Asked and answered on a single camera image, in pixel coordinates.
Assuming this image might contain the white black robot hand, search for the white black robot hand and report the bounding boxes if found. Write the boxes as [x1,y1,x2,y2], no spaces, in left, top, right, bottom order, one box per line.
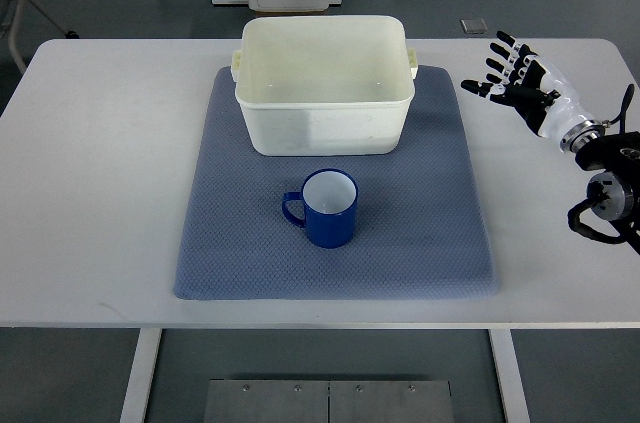
[461,31,605,153]

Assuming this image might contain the blue enamel mug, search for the blue enamel mug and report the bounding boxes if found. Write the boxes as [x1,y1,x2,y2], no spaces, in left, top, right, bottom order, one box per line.
[281,168,359,249]

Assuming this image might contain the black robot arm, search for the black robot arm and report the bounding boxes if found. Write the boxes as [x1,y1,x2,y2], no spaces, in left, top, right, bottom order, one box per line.
[567,84,639,250]

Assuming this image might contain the white plastic box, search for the white plastic box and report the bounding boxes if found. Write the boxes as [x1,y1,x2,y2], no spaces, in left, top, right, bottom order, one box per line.
[231,15,418,156]

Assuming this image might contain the small grey floor plate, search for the small grey floor plate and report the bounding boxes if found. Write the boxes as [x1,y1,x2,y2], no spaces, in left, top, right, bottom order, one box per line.
[460,18,488,35]

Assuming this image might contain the blue textured mat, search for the blue textured mat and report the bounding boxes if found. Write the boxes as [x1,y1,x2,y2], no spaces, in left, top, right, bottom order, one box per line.
[173,66,498,300]

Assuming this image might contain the right white table leg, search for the right white table leg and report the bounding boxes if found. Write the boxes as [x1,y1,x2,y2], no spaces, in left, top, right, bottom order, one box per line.
[489,329,530,423]

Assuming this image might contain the white table leg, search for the white table leg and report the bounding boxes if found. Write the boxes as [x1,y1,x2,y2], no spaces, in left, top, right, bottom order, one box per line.
[120,328,162,423]
[489,329,530,423]

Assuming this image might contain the left white table leg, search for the left white table leg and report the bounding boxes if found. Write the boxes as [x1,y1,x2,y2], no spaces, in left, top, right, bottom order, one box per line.
[120,328,162,423]

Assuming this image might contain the white chair frame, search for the white chair frame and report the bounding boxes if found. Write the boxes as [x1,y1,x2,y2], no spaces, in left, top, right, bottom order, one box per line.
[1,0,80,74]

